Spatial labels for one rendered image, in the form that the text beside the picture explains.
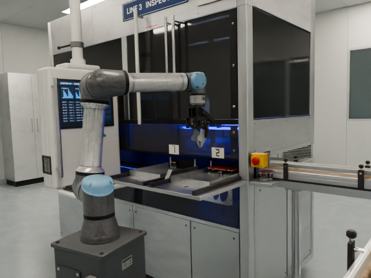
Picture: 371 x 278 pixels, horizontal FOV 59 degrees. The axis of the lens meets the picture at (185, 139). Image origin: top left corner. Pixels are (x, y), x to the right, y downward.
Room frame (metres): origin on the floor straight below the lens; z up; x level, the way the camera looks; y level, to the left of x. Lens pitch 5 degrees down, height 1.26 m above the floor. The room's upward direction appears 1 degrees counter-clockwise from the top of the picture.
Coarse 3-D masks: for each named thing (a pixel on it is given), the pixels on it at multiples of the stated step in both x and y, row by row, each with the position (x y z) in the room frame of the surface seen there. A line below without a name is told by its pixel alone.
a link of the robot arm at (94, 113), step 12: (84, 84) 1.28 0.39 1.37; (84, 96) 1.30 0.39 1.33; (84, 108) 1.32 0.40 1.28; (96, 108) 1.31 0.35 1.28; (84, 120) 1.31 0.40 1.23; (96, 120) 1.31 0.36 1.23; (84, 132) 1.31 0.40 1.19; (96, 132) 1.31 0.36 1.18; (84, 144) 1.30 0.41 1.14; (96, 144) 1.31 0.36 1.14; (84, 156) 1.30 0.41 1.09; (96, 156) 1.31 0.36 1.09; (84, 168) 1.29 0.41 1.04; (96, 168) 1.30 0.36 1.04
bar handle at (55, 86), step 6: (54, 78) 1.93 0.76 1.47; (54, 84) 1.93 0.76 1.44; (54, 90) 1.93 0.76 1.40; (54, 96) 1.94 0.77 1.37; (60, 126) 1.94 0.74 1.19; (60, 132) 1.94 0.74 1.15; (60, 138) 1.94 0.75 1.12; (60, 144) 1.94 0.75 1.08; (60, 150) 1.94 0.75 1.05; (60, 156) 1.93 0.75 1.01; (60, 162) 1.93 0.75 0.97; (60, 168) 1.93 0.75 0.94; (60, 174) 1.93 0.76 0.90
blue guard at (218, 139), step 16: (128, 128) 2.35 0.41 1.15; (144, 128) 2.24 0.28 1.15; (160, 128) 2.14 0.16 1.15; (176, 128) 2.05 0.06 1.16; (224, 128) 1.81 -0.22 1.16; (128, 144) 2.36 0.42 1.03; (144, 144) 2.25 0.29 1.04; (160, 144) 2.14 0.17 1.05; (176, 144) 2.05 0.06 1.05; (192, 144) 1.97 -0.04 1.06; (208, 144) 1.89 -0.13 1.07; (224, 144) 1.81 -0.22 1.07
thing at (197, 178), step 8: (176, 176) 1.76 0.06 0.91; (184, 176) 1.81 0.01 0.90; (192, 176) 1.86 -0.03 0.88; (200, 176) 1.87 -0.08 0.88; (208, 176) 1.86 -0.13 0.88; (216, 176) 1.86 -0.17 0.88; (232, 176) 1.72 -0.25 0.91; (184, 184) 1.67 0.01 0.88; (192, 184) 1.63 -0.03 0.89; (200, 184) 1.60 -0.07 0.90; (208, 184) 1.57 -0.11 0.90
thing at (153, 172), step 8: (144, 168) 2.04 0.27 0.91; (152, 168) 2.09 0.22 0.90; (160, 168) 2.15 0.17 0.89; (168, 168) 2.15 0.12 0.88; (176, 168) 2.15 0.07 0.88; (192, 168) 2.00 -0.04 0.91; (136, 176) 1.91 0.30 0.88; (144, 176) 1.87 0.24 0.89; (152, 176) 1.82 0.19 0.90; (160, 176) 1.78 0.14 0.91
